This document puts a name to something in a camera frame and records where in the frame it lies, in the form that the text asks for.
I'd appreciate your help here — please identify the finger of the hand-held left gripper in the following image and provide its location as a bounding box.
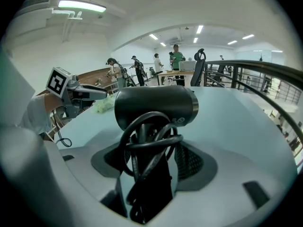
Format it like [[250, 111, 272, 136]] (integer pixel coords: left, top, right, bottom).
[[75, 88, 108, 102], [80, 84, 106, 90]]

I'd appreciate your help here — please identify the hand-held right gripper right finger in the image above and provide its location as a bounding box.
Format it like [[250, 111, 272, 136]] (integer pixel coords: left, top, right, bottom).
[[174, 140, 298, 213]]

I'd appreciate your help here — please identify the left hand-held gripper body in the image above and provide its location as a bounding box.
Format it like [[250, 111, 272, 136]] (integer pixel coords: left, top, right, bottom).
[[45, 66, 83, 121]]

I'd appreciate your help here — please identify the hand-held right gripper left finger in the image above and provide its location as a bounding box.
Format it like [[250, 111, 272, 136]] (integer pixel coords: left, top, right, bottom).
[[44, 140, 125, 202]]

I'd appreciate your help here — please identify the pale floral cloth bag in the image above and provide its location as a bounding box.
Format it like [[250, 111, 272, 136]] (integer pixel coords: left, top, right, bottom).
[[94, 94, 117, 114]]

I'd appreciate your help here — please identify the black hair dryer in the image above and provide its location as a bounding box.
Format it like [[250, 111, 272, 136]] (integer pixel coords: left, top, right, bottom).
[[114, 85, 200, 225]]

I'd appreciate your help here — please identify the person's left forearm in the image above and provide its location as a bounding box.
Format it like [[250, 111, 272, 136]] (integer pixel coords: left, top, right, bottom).
[[18, 93, 62, 136]]

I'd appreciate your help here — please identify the wooden office desk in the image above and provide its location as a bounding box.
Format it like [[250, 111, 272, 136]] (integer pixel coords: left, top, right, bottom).
[[157, 70, 205, 86]]

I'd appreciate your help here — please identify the long ceiling lamp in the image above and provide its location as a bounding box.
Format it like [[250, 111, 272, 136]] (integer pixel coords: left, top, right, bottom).
[[57, 0, 107, 13]]

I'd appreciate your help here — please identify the white printer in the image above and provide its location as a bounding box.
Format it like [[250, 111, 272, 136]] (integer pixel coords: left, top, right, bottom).
[[178, 60, 197, 72]]

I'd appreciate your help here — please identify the black metal railing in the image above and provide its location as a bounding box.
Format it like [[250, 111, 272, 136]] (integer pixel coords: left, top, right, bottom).
[[204, 60, 303, 152]]

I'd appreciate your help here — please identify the black office chair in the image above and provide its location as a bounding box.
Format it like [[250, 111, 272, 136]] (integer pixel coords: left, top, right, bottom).
[[190, 48, 207, 87]]

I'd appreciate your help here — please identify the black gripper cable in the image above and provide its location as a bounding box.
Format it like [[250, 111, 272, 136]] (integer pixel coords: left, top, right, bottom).
[[50, 109, 72, 148]]

